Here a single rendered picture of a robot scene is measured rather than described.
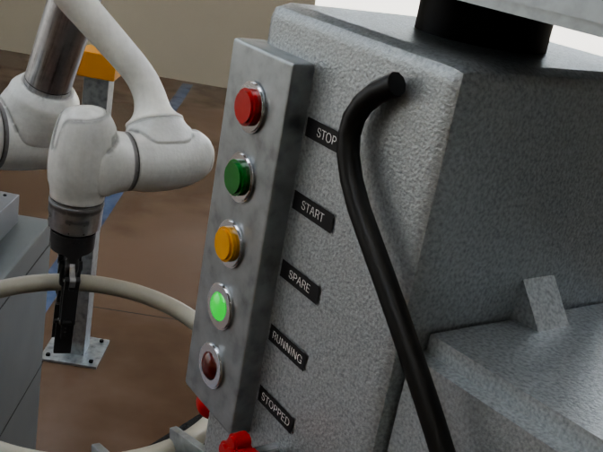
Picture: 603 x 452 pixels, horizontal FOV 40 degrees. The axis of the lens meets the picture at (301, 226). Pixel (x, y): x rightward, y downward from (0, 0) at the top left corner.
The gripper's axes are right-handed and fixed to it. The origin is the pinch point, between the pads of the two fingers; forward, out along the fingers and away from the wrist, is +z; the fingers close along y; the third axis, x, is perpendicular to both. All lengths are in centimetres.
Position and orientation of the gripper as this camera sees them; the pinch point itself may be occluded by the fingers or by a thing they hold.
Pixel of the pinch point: (62, 328)
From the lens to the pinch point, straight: 156.9
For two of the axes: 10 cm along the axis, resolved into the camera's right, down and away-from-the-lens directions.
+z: -2.1, 8.9, 4.0
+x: 9.3, 0.5, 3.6
